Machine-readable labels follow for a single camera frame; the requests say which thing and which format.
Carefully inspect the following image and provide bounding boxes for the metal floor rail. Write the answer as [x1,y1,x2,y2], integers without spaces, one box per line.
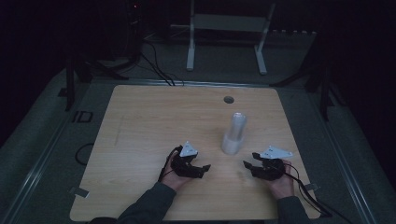
[306,90,379,224]
[0,83,92,224]

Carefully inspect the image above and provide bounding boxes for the stack of clear cups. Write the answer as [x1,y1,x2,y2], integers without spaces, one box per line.
[220,112,248,156]

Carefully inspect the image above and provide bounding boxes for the black floor cables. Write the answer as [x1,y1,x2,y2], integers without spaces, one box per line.
[139,39,185,87]

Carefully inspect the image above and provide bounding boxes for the black tripod stand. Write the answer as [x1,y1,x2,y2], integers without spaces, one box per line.
[63,55,129,112]
[270,46,347,123]

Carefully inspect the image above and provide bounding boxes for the person's right hand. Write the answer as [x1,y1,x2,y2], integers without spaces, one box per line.
[268,160,295,200]

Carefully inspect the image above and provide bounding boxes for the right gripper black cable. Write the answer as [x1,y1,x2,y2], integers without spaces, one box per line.
[279,161,333,218]

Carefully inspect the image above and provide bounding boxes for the white metal stand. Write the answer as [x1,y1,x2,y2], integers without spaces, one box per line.
[185,0,277,76]

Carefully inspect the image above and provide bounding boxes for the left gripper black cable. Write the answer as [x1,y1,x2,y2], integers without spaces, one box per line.
[157,145,183,183]

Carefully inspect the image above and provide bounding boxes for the person's left hand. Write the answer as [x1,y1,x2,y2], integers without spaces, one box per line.
[162,161,193,191]

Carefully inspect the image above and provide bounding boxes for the dark equipment rack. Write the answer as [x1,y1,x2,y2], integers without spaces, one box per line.
[101,0,145,64]

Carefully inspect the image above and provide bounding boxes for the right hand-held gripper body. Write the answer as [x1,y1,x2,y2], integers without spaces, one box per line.
[255,145,293,182]

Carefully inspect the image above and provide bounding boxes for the black looped floor cable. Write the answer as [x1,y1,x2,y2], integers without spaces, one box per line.
[74,142,96,167]

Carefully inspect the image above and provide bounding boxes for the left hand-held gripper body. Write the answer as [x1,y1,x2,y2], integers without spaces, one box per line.
[170,141,199,178]

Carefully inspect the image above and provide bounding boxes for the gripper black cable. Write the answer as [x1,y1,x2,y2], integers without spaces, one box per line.
[157,145,183,183]
[279,161,333,218]

